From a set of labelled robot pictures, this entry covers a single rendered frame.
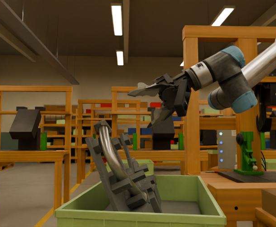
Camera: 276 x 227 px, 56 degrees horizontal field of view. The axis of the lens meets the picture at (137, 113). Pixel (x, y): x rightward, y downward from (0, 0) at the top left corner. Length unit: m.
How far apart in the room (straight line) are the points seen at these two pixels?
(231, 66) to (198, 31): 1.24
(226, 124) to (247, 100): 1.24
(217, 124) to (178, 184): 0.87
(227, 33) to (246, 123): 0.67
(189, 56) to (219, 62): 1.16
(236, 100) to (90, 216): 0.51
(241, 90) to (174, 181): 0.61
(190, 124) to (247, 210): 0.75
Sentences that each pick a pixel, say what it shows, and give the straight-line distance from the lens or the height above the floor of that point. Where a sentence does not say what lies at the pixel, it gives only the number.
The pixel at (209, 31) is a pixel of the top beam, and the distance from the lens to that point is 2.06.
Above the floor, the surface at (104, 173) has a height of 1.04.
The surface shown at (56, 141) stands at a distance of 11.15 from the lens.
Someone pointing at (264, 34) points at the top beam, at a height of 1.88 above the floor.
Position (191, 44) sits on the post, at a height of 1.80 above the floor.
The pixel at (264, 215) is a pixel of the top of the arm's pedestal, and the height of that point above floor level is 0.84.
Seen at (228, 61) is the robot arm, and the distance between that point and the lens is 0.82.
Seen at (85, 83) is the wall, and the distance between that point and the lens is 11.76.
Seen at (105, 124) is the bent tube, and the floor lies 1.18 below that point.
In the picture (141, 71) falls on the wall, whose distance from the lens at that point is 11.77.
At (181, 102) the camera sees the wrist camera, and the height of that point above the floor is 1.24.
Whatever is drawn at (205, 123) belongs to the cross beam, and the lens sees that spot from 2.00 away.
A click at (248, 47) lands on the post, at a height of 1.78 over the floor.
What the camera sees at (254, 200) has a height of 0.85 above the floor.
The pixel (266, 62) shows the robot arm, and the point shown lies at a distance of 1.02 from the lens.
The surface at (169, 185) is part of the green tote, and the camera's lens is 1.26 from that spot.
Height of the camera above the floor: 1.15
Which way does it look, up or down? 5 degrees up
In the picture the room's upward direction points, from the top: straight up
